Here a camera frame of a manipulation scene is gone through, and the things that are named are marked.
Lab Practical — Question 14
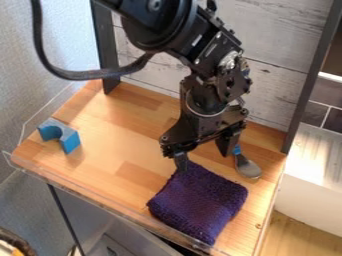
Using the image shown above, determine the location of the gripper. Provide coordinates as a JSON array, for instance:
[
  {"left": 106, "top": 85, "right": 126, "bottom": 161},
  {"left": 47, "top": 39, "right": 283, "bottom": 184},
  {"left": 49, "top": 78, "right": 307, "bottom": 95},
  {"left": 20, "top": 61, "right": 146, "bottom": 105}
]
[{"left": 158, "top": 79, "right": 249, "bottom": 174}]

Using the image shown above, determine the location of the blue arch block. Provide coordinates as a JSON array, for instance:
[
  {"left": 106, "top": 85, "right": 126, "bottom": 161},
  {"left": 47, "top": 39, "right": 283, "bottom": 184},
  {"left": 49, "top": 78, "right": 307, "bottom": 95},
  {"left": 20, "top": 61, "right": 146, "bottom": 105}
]
[{"left": 36, "top": 117, "right": 83, "bottom": 155}]

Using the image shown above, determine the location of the purple cloth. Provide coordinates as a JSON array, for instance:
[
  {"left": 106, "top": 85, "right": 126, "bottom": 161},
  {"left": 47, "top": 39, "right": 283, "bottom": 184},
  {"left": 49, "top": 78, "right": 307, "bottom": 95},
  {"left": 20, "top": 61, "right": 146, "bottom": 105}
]
[{"left": 145, "top": 160, "right": 250, "bottom": 247}]

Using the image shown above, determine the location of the white cabinet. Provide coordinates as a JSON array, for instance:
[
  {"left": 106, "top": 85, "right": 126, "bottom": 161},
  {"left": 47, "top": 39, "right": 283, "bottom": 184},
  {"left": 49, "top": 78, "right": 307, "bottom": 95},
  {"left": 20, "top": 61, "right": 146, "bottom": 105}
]
[{"left": 272, "top": 121, "right": 342, "bottom": 238}]

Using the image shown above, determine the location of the silver spoon with blue handle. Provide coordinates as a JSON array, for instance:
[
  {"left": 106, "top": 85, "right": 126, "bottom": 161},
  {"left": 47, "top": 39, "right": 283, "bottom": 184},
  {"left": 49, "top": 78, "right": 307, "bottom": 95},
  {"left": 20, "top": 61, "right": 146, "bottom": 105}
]
[{"left": 231, "top": 143, "right": 264, "bottom": 180}]

